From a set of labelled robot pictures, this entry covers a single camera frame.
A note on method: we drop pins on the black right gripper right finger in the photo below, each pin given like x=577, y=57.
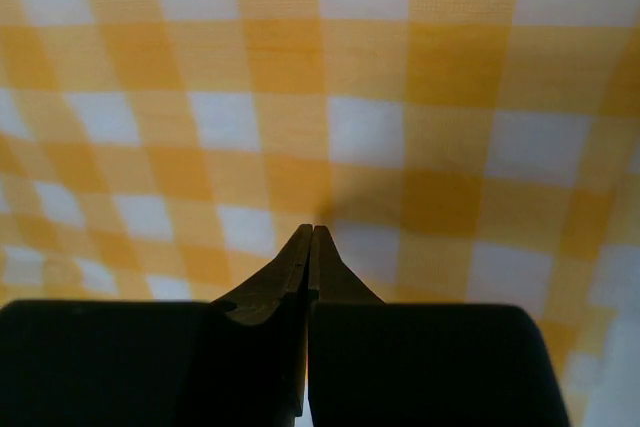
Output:
x=373, y=363

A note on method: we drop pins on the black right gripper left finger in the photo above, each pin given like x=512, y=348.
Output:
x=236, y=361

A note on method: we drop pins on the yellow white checkered cloth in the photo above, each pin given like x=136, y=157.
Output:
x=458, y=150

